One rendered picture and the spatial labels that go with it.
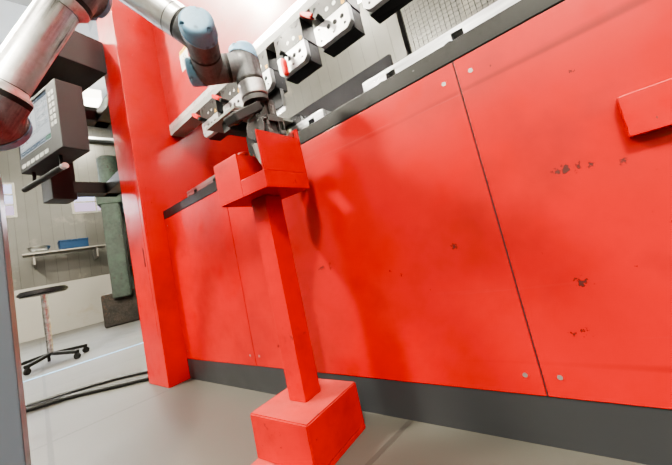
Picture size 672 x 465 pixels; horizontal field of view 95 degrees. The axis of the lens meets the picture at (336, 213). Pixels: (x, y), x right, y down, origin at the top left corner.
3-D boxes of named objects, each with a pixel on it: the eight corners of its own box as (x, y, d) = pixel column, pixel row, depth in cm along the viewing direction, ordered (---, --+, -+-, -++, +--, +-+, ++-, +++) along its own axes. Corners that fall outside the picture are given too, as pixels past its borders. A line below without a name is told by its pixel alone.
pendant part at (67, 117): (20, 174, 167) (13, 112, 171) (49, 176, 178) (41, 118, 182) (62, 146, 148) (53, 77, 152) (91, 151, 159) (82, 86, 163)
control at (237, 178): (220, 207, 86) (209, 146, 88) (264, 206, 99) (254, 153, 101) (267, 186, 75) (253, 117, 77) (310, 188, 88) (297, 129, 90)
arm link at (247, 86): (249, 74, 81) (231, 88, 86) (253, 90, 81) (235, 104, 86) (270, 80, 87) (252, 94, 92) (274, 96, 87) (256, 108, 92)
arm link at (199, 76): (177, 40, 76) (223, 36, 79) (187, 68, 86) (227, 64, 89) (184, 69, 75) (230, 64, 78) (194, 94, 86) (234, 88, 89)
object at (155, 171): (148, 383, 163) (92, -3, 189) (273, 328, 230) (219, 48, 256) (168, 388, 148) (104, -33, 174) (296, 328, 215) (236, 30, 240)
